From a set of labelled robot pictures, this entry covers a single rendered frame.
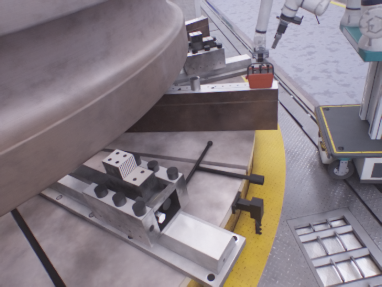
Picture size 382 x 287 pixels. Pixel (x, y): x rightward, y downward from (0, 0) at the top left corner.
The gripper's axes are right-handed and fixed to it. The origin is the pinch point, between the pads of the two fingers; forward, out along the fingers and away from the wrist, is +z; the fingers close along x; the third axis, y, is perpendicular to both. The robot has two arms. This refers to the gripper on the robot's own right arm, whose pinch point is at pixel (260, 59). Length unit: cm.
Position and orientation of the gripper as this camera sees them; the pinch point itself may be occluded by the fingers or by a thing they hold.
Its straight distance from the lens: 241.3
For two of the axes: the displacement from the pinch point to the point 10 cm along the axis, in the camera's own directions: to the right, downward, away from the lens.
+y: -1.4, -8.1, -5.7
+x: 9.7, -0.1, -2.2
